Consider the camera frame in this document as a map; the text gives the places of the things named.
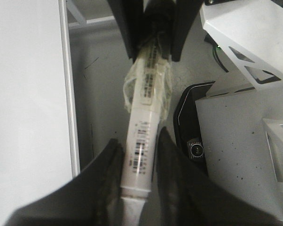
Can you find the white whiteboard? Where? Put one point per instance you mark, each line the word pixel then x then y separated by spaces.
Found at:
pixel 38 128

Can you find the black camera device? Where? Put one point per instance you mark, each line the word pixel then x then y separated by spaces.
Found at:
pixel 186 125

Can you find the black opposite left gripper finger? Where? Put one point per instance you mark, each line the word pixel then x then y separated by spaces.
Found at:
pixel 128 14
pixel 185 14

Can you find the white bracket structure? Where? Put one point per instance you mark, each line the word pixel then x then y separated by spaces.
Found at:
pixel 86 13

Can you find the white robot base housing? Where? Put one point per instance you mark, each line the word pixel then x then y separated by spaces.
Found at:
pixel 241 116

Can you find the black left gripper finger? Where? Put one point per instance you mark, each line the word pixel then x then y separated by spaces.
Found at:
pixel 91 199
pixel 189 198

